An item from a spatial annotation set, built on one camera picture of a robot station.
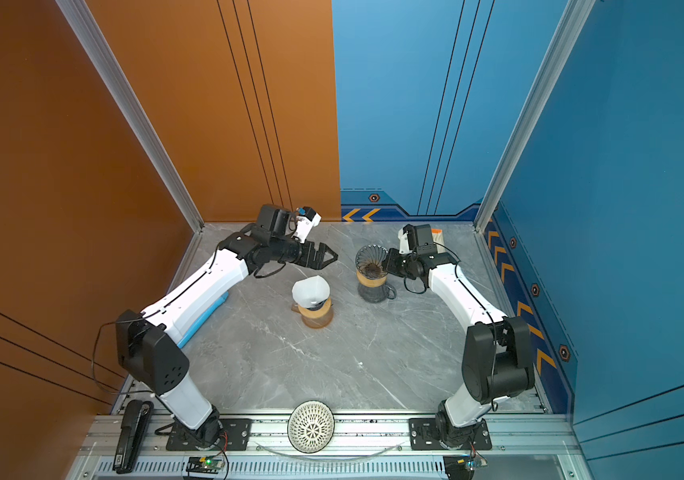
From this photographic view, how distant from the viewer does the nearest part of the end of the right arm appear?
0.64 m

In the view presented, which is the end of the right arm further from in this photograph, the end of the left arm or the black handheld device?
the black handheld device

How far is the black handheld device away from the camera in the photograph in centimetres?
69

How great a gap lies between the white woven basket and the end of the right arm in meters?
0.40

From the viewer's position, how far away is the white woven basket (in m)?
0.72
